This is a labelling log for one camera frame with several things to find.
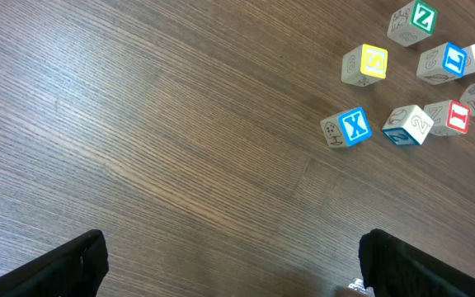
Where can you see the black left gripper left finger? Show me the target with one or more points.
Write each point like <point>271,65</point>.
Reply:
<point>76,268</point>

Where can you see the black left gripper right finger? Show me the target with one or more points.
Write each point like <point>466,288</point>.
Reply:
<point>394,268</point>

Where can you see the blue X letter block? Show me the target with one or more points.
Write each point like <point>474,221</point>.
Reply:
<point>346,128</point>

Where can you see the blue 2 number block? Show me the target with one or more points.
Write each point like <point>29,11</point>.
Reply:
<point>407,125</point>

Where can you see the red E letter block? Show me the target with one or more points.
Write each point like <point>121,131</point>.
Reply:
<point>450,118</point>

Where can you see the yellow top block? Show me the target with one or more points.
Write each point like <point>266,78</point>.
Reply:
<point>364,65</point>

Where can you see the blue L letter block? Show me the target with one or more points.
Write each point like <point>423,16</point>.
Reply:
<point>442,64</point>

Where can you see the green Z letter block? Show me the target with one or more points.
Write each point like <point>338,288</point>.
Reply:
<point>412,23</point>

